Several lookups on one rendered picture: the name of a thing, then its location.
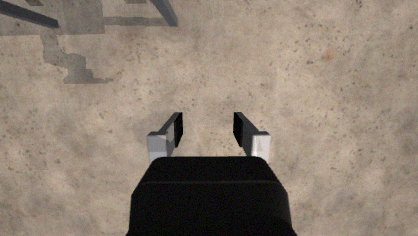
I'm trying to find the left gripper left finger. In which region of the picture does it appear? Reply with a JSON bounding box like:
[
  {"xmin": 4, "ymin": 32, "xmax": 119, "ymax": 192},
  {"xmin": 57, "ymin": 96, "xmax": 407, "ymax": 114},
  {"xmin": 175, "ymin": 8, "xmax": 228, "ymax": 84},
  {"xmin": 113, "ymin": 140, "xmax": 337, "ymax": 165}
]
[{"xmin": 146, "ymin": 111, "xmax": 184, "ymax": 164}]

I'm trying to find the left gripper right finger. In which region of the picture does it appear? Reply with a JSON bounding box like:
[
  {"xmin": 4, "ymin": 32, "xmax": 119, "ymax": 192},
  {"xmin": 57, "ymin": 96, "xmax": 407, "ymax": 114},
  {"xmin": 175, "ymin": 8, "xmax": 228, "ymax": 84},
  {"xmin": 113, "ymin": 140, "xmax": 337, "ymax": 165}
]
[{"xmin": 233, "ymin": 111, "xmax": 272, "ymax": 164}]

